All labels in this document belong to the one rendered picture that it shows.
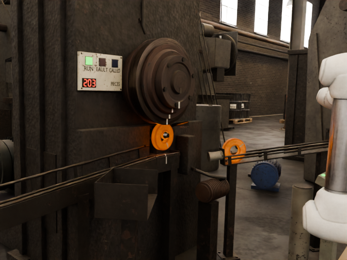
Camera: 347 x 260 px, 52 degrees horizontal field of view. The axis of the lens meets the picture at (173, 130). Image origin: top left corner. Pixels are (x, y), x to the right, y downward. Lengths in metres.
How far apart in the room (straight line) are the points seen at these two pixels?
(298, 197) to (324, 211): 0.71
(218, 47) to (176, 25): 7.65
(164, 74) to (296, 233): 1.24
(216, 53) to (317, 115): 5.79
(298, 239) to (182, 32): 1.45
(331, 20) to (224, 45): 5.93
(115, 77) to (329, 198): 1.14
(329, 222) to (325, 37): 3.14
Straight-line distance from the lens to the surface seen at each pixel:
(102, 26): 1.86
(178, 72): 1.87
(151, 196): 1.58
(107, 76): 1.83
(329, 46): 4.41
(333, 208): 1.55
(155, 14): 2.13
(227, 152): 2.24
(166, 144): 1.99
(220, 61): 9.94
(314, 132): 4.46
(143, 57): 1.82
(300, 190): 2.24
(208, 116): 4.64
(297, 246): 2.35
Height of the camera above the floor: 1.07
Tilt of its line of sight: 6 degrees down
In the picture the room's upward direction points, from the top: 2 degrees clockwise
